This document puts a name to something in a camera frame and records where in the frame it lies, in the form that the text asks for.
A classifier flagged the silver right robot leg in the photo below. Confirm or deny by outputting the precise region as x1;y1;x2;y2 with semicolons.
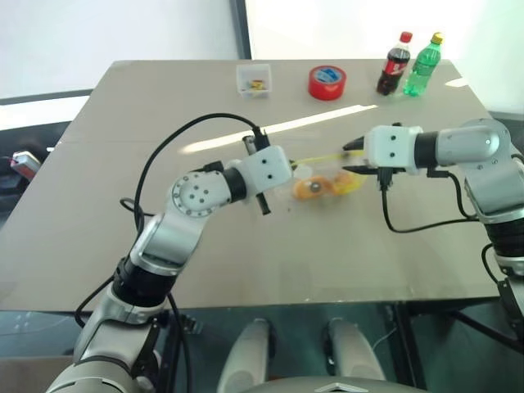
325;318;386;393

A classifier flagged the red and white device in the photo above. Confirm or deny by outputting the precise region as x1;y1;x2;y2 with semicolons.
11;150;43;178

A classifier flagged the green bottle yellow cap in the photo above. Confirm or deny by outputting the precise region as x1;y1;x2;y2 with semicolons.
402;32;445;98

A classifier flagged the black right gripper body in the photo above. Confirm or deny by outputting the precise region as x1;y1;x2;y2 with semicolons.
362;162;395;186

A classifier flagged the grey robot torso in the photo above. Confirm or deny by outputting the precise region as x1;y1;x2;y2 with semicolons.
245;376;427;393

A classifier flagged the red tape roll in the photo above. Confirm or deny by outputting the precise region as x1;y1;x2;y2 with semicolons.
307;65;348;101

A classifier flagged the cola bottle red cap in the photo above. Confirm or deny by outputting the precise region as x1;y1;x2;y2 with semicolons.
375;31;413;97

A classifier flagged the dark vertical pillar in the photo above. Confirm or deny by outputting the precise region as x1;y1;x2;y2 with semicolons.
230;0;252;61

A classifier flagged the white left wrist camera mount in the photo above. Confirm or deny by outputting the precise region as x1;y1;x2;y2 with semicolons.
234;144;294;198

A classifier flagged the small round glazed bread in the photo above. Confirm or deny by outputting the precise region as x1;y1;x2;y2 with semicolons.
291;175;333;202

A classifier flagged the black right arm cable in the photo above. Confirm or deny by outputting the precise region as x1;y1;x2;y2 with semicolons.
377;168;509;284

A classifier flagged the black chair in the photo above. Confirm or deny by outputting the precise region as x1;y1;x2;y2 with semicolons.
0;120;71;190

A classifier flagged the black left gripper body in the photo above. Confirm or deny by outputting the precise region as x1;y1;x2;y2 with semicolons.
243;135;273;216

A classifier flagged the clear plastic box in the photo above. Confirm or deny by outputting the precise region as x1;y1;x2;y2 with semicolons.
235;63;273;101

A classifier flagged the thin white cable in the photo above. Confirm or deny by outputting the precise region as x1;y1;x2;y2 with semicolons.
372;327;399;354

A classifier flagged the clear yellow-zip plastic bag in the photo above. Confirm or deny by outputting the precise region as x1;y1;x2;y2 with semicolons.
271;150;368;205

